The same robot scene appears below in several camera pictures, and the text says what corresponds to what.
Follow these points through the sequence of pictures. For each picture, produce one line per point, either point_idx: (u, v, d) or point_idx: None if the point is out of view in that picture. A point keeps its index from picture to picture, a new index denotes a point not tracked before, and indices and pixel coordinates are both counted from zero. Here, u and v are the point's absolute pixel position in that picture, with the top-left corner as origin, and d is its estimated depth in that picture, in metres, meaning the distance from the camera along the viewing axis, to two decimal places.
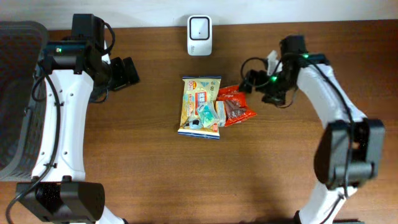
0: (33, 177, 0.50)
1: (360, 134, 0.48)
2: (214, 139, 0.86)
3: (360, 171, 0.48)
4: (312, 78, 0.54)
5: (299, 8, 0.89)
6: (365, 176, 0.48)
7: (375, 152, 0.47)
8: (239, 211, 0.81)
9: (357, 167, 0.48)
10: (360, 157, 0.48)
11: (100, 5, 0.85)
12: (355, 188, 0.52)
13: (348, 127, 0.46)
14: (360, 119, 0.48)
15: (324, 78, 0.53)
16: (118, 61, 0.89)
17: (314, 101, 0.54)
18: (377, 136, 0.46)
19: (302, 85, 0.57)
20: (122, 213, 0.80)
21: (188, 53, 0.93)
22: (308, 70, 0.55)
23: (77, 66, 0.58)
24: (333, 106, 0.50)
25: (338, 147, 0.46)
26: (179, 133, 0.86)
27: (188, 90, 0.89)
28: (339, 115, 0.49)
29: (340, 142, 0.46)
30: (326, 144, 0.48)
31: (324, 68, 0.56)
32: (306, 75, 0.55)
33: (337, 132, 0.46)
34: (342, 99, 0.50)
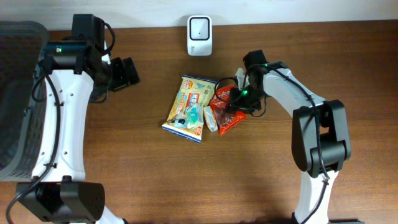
0: (33, 177, 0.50)
1: (326, 117, 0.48)
2: (196, 141, 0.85)
3: (334, 152, 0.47)
4: (274, 81, 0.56)
5: (299, 8, 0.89)
6: (341, 156, 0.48)
7: (343, 130, 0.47)
8: (239, 211, 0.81)
9: (331, 149, 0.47)
10: (330, 140, 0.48)
11: (100, 6, 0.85)
12: (336, 171, 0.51)
13: (313, 112, 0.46)
14: (321, 102, 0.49)
15: (285, 78, 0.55)
16: (119, 61, 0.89)
17: (280, 99, 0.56)
18: (341, 116, 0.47)
19: (270, 89, 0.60)
20: (122, 213, 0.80)
21: (188, 53, 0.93)
22: (269, 76, 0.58)
23: (78, 66, 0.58)
24: (296, 99, 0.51)
25: (307, 132, 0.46)
26: (164, 128, 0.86)
27: (183, 88, 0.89)
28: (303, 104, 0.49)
29: (307, 126, 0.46)
30: (295, 132, 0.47)
31: (283, 70, 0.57)
32: (268, 80, 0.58)
33: (303, 118, 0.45)
34: (303, 93, 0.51)
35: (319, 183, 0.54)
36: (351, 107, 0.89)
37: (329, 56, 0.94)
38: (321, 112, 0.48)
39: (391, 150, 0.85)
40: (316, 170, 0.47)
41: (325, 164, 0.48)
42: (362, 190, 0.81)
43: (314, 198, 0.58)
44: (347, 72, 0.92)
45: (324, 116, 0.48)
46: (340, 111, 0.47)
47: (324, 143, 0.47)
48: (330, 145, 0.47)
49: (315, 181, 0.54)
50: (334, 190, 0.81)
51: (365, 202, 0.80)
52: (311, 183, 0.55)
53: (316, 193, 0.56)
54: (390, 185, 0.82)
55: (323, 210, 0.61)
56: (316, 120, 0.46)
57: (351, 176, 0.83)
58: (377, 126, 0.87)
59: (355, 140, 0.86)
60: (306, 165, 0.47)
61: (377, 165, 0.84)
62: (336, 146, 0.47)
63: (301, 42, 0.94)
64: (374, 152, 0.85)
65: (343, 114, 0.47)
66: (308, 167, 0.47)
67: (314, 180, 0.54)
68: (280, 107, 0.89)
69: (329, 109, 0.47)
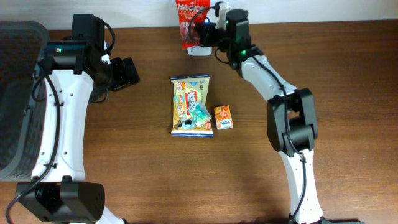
0: (33, 177, 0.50)
1: (296, 103, 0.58)
2: (207, 137, 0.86)
3: (302, 132, 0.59)
4: (252, 68, 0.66)
5: (298, 9, 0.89)
6: (309, 134, 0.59)
7: (310, 114, 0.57)
8: (239, 211, 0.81)
9: (299, 130, 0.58)
10: (299, 123, 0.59)
11: (100, 5, 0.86)
12: (310, 150, 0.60)
13: (283, 101, 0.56)
14: (292, 91, 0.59)
15: (260, 66, 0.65)
16: (119, 61, 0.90)
17: (256, 84, 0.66)
18: (308, 102, 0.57)
19: (247, 76, 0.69)
20: (122, 213, 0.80)
21: (188, 53, 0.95)
22: (246, 62, 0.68)
23: (78, 66, 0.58)
24: (271, 86, 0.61)
25: (278, 117, 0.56)
26: (173, 134, 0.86)
27: (178, 91, 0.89)
28: (275, 91, 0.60)
29: (278, 112, 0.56)
30: (270, 117, 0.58)
31: (259, 58, 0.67)
32: (246, 67, 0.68)
33: (275, 106, 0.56)
34: (277, 79, 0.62)
35: (298, 163, 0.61)
36: (351, 107, 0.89)
37: (328, 56, 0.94)
38: (292, 99, 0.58)
39: (391, 149, 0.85)
40: (289, 149, 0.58)
41: (296, 142, 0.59)
42: (362, 190, 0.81)
43: (298, 182, 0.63)
44: (346, 72, 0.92)
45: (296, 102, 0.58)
46: (308, 99, 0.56)
47: (295, 126, 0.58)
48: (300, 127, 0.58)
49: (295, 162, 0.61)
50: (334, 190, 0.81)
51: (365, 202, 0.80)
52: (291, 163, 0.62)
53: (298, 175, 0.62)
54: (390, 186, 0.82)
55: (311, 196, 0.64)
56: (284, 107, 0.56)
57: (351, 176, 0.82)
58: (377, 126, 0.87)
59: (355, 140, 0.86)
60: (280, 144, 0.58)
61: (377, 165, 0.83)
62: (305, 128, 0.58)
63: (301, 42, 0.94)
64: (374, 152, 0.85)
65: (311, 102, 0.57)
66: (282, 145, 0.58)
67: (293, 160, 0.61)
68: None
69: (299, 97, 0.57)
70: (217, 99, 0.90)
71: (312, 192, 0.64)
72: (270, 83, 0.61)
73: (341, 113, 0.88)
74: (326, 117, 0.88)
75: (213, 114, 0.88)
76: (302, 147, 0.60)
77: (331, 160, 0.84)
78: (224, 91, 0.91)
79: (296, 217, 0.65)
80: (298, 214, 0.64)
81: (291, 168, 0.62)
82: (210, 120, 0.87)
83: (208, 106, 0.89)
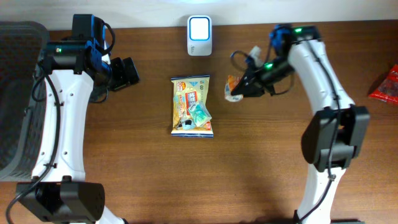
0: (33, 177, 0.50)
1: (347, 119, 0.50)
2: (207, 137, 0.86)
3: (343, 150, 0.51)
4: (303, 57, 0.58)
5: (298, 9, 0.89)
6: (349, 155, 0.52)
7: (359, 137, 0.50)
8: (239, 211, 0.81)
9: (342, 147, 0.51)
10: (345, 141, 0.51)
11: (100, 6, 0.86)
12: (342, 168, 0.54)
13: (336, 117, 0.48)
14: (348, 106, 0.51)
15: (315, 59, 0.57)
16: (119, 61, 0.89)
17: (305, 79, 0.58)
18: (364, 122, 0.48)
19: (293, 60, 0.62)
20: (122, 213, 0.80)
21: (188, 53, 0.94)
22: (300, 49, 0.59)
23: (78, 66, 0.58)
24: (323, 91, 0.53)
25: (324, 132, 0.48)
26: (172, 134, 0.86)
27: (178, 91, 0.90)
28: (329, 101, 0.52)
29: (327, 127, 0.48)
30: (312, 129, 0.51)
31: (316, 48, 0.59)
32: (299, 54, 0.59)
33: (324, 120, 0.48)
34: (331, 84, 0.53)
35: (325, 178, 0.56)
36: None
37: (328, 56, 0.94)
38: (343, 112, 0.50)
39: (391, 149, 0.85)
40: (323, 164, 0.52)
41: (333, 159, 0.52)
42: (360, 190, 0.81)
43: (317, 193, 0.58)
44: (347, 73, 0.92)
45: (346, 118, 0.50)
46: (364, 119, 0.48)
47: (339, 142, 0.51)
48: (343, 144, 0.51)
49: (322, 175, 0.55)
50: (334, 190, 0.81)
51: (364, 202, 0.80)
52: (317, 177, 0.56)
53: (320, 188, 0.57)
54: (390, 185, 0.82)
55: (326, 207, 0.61)
56: (336, 123, 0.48)
57: (351, 176, 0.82)
58: (377, 126, 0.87)
59: None
60: (315, 158, 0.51)
61: (377, 165, 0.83)
62: (347, 147, 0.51)
63: None
64: (373, 152, 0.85)
65: (365, 122, 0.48)
66: (316, 160, 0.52)
67: (321, 175, 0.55)
68: (280, 107, 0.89)
69: (353, 114, 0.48)
70: (217, 99, 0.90)
71: (328, 205, 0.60)
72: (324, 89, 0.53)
73: None
74: None
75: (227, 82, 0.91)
76: (336, 164, 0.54)
77: None
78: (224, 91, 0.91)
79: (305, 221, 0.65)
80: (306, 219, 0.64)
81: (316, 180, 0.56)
82: (210, 120, 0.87)
83: (208, 106, 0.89)
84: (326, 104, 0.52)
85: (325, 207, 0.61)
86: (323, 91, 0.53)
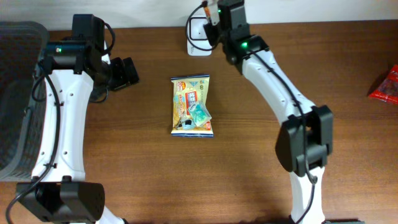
0: (33, 177, 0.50)
1: (313, 121, 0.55)
2: (207, 137, 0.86)
3: (316, 152, 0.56)
4: (257, 71, 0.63)
5: (298, 9, 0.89)
6: (323, 153, 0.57)
7: (328, 134, 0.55)
8: (239, 211, 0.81)
9: (316, 149, 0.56)
10: (316, 141, 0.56)
11: (100, 6, 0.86)
12: (321, 167, 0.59)
13: (301, 123, 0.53)
14: (309, 108, 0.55)
15: (268, 70, 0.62)
16: (118, 61, 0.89)
17: (265, 91, 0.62)
18: (327, 121, 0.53)
19: (248, 73, 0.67)
20: (122, 213, 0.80)
21: (187, 53, 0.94)
22: (252, 63, 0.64)
23: (78, 66, 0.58)
24: (283, 101, 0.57)
25: (295, 140, 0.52)
26: (172, 134, 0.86)
27: (178, 91, 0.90)
28: (290, 108, 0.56)
29: (296, 135, 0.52)
30: (285, 140, 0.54)
31: (267, 58, 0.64)
32: (250, 67, 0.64)
33: (291, 129, 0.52)
34: (288, 93, 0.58)
35: (307, 182, 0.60)
36: (351, 108, 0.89)
37: (328, 56, 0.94)
38: (308, 116, 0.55)
39: (390, 149, 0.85)
40: (302, 170, 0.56)
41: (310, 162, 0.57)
42: (361, 189, 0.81)
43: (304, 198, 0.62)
44: (346, 73, 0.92)
45: (312, 120, 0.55)
46: (326, 117, 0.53)
47: (310, 145, 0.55)
48: (314, 145, 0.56)
49: (304, 179, 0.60)
50: (334, 190, 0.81)
51: (364, 201, 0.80)
52: (300, 182, 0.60)
53: (306, 193, 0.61)
54: (390, 185, 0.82)
55: (317, 209, 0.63)
56: (303, 129, 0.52)
57: (351, 175, 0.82)
58: (377, 126, 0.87)
59: (354, 140, 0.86)
60: (293, 165, 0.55)
61: (377, 165, 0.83)
62: (319, 146, 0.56)
63: (301, 42, 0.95)
64: (373, 152, 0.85)
65: (329, 119, 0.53)
66: (296, 167, 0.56)
67: (303, 180, 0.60)
68: None
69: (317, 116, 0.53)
70: (217, 99, 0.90)
71: (318, 206, 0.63)
72: (284, 97, 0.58)
73: (339, 113, 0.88)
74: None
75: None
76: (314, 165, 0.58)
77: (332, 161, 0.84)
78: (224, 91, 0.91)
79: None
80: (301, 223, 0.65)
81: (300, 185, 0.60)
82: (210, 120, 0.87)
83: (208, 106, 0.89)
84: (287, 111, 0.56)
85: (316, 211, 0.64)
86: (282, 99, 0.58)
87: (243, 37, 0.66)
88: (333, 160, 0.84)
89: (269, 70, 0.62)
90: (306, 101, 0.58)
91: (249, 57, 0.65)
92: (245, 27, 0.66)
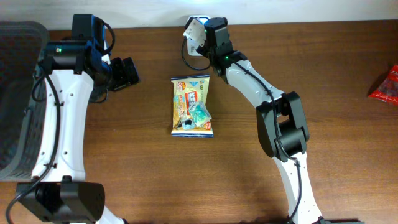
0: (33, 177, 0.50)
1: (286, 107, 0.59)
2: (207, 137, 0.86)
3: (294, 137, 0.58)
4: (236, 74, 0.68)
5: (298, 9, 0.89)
6: (301, 139, 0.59)
7: (300, 118, 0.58)
8: (240, 211, 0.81)
9: (292, 134, 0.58)
10: (291, 126, 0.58)
11: (100, 6, 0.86)
12: (303, 153, 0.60)
13: (272, 107, 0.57)
14: (280, 96, 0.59)
15: (245, 71, 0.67)
16: (119, 61, 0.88)
17: (245, 91, 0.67)
18: (297, 105, 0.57)
19: (233, 81, 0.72)
20: (122, 213, 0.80)
21: (187, 52, 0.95)
22: (231, 68, 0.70)
23: (78, 66, 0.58)
24: (257, 92, 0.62)
25: (268, 123, 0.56)
26: (173, 134, 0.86)
27: (178, 91, 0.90)
28: (263, 98, 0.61)
29: (268, 119, 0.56)
30: (260, 124, 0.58)
31: (244, 63, 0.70)
32: (232, 73, 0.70)
33: (263, 112, 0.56)
34: (261, 84, 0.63)
35: (293, 168, 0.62)
36: (351, 108, 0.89)
37: (328, 56, 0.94)
38: (280, 104, 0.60)
39: (390, 149, 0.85)
40: (280, 154, 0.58)
41: (289, 147, 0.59)
42: (361, 189, 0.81)
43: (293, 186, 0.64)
44: (346, 73, 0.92)
45: (285, 107, 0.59)
46: (296, 101, 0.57)
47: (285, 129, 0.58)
48: (291, 130, 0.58)
49: (288, 165, 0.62)
50: (334, 190, 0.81)
51: (364, 201, 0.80)
52: (286, 169, 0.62)
53: (294, 180, 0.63)
54: (390, 185, 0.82)
55: (308, 196, 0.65)
56: (273, 112, 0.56)
57: (351, 175, 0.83)
58: (377, 126, 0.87)
59: (354, 140, 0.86)
60: (272, 150, 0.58)
61: (377, 165, 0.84)
62: (295, 131, 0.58)
63: (301, 42, 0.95)
64: (373, 152, 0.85)
65: (298, 103, 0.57)
66: (275, 152, 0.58)
67: (288, 165, 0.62)
68: None
69: (287, 101, 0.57)
70: (217, 99, 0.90)
71: (309, 194, 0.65)
72: (257, 89, 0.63)
73: (339, 113, 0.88)
74: (326, 118, 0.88)
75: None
76: (296, 151, 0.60)
77: (332, 161, 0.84)
78: (224, 91, 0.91)
79: (295, 216, 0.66)
80: (296, 216, 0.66)
81: (286, 173, 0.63)
82: (210, 120, 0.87)
83: (208, 106, 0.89)
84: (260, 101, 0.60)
85: (308, 197, 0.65)
86: (256, 91, 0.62)
87: (226, 53, 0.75)
88: (333, 160, 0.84)
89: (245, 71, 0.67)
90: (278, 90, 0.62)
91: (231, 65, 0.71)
92: (227, 43, 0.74)
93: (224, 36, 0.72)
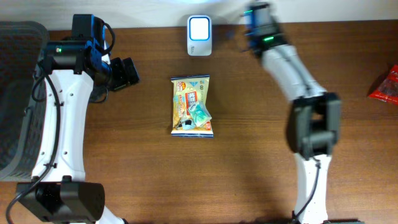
0: (33, 177, 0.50)
1: (321, 107, 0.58)
2: (207, 137, 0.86)
3: (322, 137, 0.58)
4: (275, 60, 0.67)
5: (298, 9, 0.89)
6: (329, 142, 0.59)
7: (335, 122, 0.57)
8: (239, 211, 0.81)
9: (320, 135, 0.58)
10: (321, 127, 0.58)
11: (99, 6, 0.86)
12: (327, 155, 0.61)
13: (308, 104, 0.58)
14: (319, 94, 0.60)
15: (286, 59, 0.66)
16: (119, 61, 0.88)
17: (280, 78, 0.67)
18: (334, 107, 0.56)
19: (269, 64, 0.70)
20: (122, 213, 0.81)
21: (188, 53, 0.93)
22: (270, 51, 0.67)
23: (78, 66, 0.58)
24: (295, 84, 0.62)
25: (300, 119, 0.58)
26: (172, 134, 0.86)
27: (178, 91, 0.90)
28: (300, 91, 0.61)
29: (302, 114, 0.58)
30: (293, 118, 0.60)
31: (284, 48, 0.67)
32: (270, 57, 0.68)
33: (298, 107, 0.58)
34: (302, 78, 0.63)
35: (313, 168, 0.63)
36: (350, 108, 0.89)
37: (328, 56, 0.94)
38: (317, 101, 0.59)
39: (390, 149, 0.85)
40: (306, 151, 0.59)
41: (316, 147, 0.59)
42: (360, 190, 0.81)
43: (308, 183, 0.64)
44: (346, 73, 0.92)
45: (320, 106, 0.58)
46: (334, 104, 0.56)
47: (316, 129, 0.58)
48: (322, 130, 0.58)
49: (309, 163, 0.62)
50: (333, 190, 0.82)
51: (364, 201, 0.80)
52: (305, 167, 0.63)
53: (311, 178, 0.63)
54: (389, 185, 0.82)
55: (320, 201, 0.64)
56: (310, 109, 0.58)
57: (351, 176, 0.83)
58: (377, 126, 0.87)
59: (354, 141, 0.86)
60: (298, 145, 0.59)
61: (377, 166, 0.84)
62: (326, 133, 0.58)
63: (301, 42, 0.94)
64: (373, 152, 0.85)
65: (336, 106, 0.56)
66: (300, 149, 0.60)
67: (308, 164, 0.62)
68: (280, 107, 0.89)
69: (326, 102, 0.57)
70: (217, 99, 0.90)
71: (320, 198, 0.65)
72: (296, 81, 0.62)
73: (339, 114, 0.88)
74: None
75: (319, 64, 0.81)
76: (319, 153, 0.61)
77: (332, 161, 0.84)
78: (224, 91, 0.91)
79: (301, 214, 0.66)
80: (303, 214, 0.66)
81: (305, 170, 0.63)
82: (210, 120, 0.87)
83: (208, 106, 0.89)
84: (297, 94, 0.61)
85: (321, 200, 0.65)
86: (295, 83, 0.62)
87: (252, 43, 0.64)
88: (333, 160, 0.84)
89: (287, 60, 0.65)
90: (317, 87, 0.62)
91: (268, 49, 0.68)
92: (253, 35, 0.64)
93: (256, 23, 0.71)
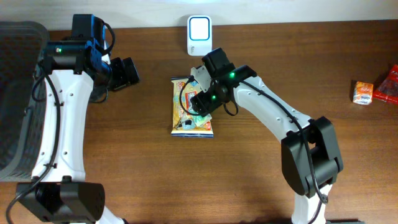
0: (33, 177, 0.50)
1: (313, 134, 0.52)
2: (207, 137, 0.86)
3: (327, 169, 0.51)
4: (248, 96, 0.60)
5: (298, 9, 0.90)
6: (334, 171, 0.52)
7: (333, 148, 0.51)
8: (240, 211, 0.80)
9: (322, 170, 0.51)
10: (321, 155, 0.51)
11: (100, 6, 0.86)
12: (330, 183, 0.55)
13: (300, 138, 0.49)
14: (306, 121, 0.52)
15: (259, 93, 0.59)
16: (119, 61, 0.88)
17: (259, 115, 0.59)
18: (328, 133, 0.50)
19: (242, 102, 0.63)
20: (122, 213, 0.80)
21: (188, 53, 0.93)
22: (240, 89, 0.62)
23: (78, 66, 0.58)
24: (278, 118, 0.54)
25: (300, 162, 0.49)
26: (172, 134, 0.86)
27: (178, 91, 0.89)
28: (287, 125, 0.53)
29: (301, 152, 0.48)
30: (290, 164, 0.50)
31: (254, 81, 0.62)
32: (240, 94, 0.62)
33: (295, 145, 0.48)
34: (282, 109, 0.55)
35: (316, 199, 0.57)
36: (351, 108, 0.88)
37: (327, 56, 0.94)
38: (308, 130, 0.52)
39: (390, 149, 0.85)
40: (312, 191, 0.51)
41: (320, 181, 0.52)
42: (361, 189, 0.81)
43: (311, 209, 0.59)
44: (346, 73, 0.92)
45: (311, 134, 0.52)
46: (328, 129, 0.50)
47: (318, 162, 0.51)
48: (321, 164, 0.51)
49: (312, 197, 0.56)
50: (334, 190, 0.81)
51: (364, 201, 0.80)
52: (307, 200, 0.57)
53: (312, 207, 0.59)
54: (390, 185, 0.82)
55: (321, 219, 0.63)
56: (306, 145, 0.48)
57: (351, 176, 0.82)
58: (377, 126, 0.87)
59: (355, 140, 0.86)
60: (303, 187, 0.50)
61: (377, 165, 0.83)
62: (329, 162, 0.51)
63: (301, 42, 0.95)
64: (373, 152, 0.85)
65: (331, 130, 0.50)
66: (306, 189, 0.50)
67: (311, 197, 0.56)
68: None
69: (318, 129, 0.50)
70: None
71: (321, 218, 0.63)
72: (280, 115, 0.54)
73: (339, 114, 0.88)
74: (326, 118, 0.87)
75: (354, 88, 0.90)
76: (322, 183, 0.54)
77: None
78: None
79: None
80: None
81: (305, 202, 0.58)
82: (210, 121, 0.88)
83: None
84: (285, 129, 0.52)
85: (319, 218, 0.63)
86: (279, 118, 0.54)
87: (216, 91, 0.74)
88: None
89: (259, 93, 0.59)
90: (301, 114, 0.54)
91: (238, 86, 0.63)
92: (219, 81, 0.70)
93: (224, 55, 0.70)
